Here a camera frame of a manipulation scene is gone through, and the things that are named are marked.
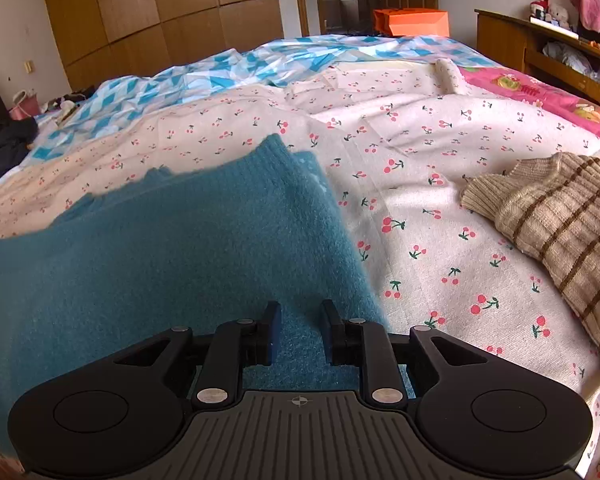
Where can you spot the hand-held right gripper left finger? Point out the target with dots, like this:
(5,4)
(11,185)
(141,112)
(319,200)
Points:
(275,330)

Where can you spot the blue white diamond quilt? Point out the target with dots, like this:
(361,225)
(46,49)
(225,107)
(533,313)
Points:
(180,85)

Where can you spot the orange box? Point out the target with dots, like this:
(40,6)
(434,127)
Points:
(410,22)

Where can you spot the beige brown striped sweater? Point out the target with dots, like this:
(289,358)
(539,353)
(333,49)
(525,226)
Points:
(555,220)

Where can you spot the wooden headboard shelf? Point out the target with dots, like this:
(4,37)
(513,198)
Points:
(505,40)

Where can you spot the dark navy clothes pile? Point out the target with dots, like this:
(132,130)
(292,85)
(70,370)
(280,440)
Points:
(2,152)

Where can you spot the blue fuzzy flower sweater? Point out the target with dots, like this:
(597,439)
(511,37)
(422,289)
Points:
(155,250)

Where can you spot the pink bag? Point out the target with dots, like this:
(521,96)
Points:
(25,106)

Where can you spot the cherry print bed sheet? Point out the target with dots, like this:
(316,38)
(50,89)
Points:
(430,200)

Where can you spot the white plastic bag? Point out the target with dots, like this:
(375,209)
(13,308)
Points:
(565,56)

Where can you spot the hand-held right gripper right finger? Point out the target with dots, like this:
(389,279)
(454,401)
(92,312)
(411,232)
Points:
(330,330)

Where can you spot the wooden wardrobe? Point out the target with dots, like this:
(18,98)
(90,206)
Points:
(180,0)

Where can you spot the plush toys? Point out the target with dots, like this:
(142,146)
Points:
(555,12)

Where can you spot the pink cartoon pillow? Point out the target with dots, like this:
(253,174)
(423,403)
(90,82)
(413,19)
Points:
(530,92)

